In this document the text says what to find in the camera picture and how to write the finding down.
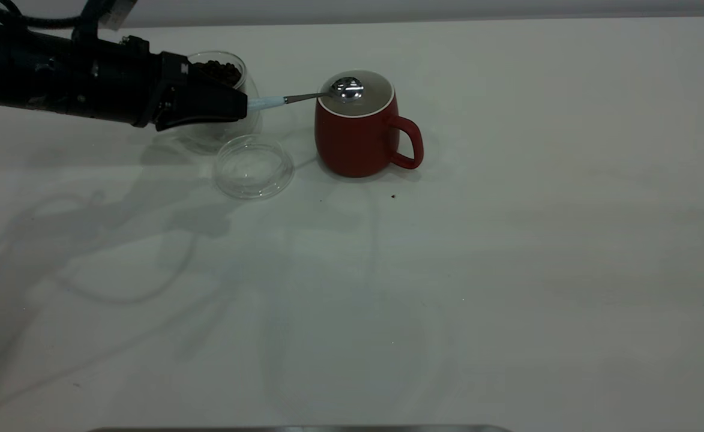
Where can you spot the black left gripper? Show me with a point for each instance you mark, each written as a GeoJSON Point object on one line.
{"type": "Point", "coordinates": [117, 81]}

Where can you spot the red ceramic mug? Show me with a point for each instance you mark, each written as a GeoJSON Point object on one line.
{"type": "Point", "coordinates": [355, 144]}

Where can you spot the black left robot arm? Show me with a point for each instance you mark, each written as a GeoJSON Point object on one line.
{"type": "Point", "coordinates": [15, 69]}

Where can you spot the dark coffee beans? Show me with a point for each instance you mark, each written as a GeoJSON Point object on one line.
{"type": "Point", "coordinates": [225, 73]}

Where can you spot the clear glass cup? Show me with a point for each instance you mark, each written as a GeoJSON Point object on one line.
{"type": "Point", "coordinates": [251, 123]}

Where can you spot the clear glass lid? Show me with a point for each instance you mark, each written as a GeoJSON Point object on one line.
{"type": "Point", "coordinates": [252, 174]}

